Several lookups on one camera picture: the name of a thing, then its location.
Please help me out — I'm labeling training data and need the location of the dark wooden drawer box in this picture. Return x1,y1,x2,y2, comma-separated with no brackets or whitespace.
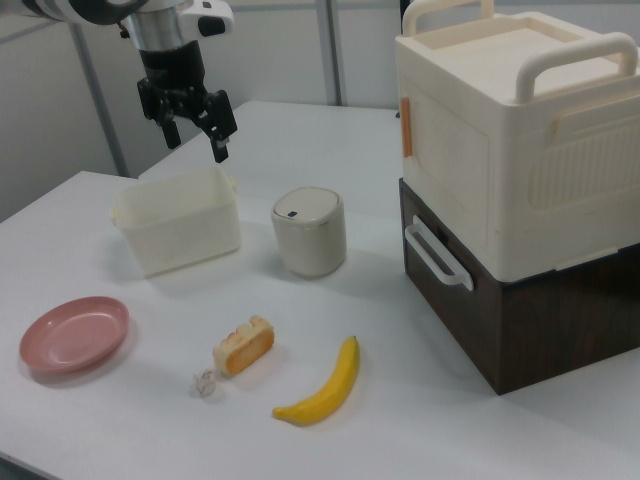
398,177,640,397

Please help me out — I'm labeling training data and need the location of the pink plastic plate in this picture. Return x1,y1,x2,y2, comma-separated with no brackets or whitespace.
19,295,131,374

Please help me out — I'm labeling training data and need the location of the toy bread slice with orange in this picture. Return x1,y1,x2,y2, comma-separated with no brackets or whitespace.
212,314,277,376

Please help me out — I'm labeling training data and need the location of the small cream lidded trash can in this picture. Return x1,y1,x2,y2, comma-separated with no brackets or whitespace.
270,186,348,279

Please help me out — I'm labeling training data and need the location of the small crumpled white paper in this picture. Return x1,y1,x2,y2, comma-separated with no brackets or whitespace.
191,368,219,398

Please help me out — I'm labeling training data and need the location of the white open plastic bin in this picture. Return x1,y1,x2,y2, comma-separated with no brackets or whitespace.
109,165,244,278

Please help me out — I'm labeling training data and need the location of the cream storage box with handles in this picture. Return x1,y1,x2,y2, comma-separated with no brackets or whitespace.
393,0,640,281

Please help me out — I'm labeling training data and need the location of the yellow toy banana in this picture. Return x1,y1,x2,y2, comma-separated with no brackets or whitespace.
271,335,362,427

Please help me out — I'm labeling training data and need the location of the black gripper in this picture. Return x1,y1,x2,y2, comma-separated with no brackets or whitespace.
137,41,238,164

